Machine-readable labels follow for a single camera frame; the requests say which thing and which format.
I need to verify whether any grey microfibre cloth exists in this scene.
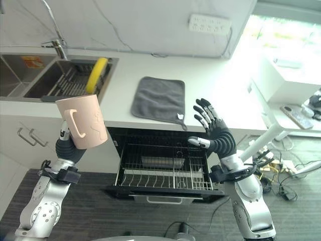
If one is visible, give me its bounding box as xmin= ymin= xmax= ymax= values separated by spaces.
xmin=130 ymin=76 xmax=188 ymax=131

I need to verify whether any silver cabinet handle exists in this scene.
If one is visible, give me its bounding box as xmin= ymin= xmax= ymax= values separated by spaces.
xmin=17 ymin=127 xmax=36 ymax=147
xmin=29 ymin=129 xmax=49 ymax=147

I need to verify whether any black object on desk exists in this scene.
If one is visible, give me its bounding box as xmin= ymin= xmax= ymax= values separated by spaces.
xmin=307 ymin=93 xmax=321 ymax=120

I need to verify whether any pink mug with handle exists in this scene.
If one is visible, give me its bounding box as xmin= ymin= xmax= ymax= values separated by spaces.
xmin=55 ymin=94 xmax=109 ymax=149

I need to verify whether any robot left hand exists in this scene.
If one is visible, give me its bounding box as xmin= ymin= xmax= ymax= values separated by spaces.
xmin=55 ymin=119 xmax=86 ymax=164

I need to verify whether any yellow plate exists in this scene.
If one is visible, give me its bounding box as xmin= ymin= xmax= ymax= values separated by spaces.
xmin=86 ymin=57 xmax=108 ymax=92

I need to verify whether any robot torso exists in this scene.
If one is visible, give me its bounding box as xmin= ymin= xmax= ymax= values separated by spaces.
xmin=90 ymin=220 xmax=201 ymax=241

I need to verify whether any steel kitchen faucet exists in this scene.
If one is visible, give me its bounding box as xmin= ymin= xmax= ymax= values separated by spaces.
xmin=40 ymin=0 xmax=68 ymax=60

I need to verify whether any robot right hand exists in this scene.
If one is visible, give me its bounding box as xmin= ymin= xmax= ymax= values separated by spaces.
xmin=188 ymin=98 xmax=238 ymax=159

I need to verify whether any white desk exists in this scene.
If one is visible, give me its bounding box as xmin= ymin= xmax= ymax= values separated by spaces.
xmin=240 ymin=99 xmax=321 ymax=176

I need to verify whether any black floor cable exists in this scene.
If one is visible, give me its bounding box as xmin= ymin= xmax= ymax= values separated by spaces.
xmin=260 ymin=160 xmax=321 ymax=201

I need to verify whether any black dishwasher drawer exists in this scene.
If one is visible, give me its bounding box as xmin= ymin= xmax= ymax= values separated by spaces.
xmin=103 ymin=127 xmax=226 ymax=204

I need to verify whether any wire dish rack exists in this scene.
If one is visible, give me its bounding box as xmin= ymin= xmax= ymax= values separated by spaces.
xmin=114 ymin=143 xmax=214 ymax=191

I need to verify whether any stainless steel sink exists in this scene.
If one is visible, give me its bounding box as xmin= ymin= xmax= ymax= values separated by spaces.
xmin=0 ymin=54 xmax=120 ymax=99

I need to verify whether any white box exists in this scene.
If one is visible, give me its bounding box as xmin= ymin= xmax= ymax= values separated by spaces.
xmin=247 ymin=54 xmax=321 ymax=106

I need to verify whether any white power strip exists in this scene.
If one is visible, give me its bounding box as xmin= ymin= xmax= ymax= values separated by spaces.
xmin=188 ymin=14 xmax=232 ymax=34

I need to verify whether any sink drain rack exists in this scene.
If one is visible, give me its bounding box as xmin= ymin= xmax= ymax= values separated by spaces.
xmin=41 ymin=59 xmax=113 ymax=102

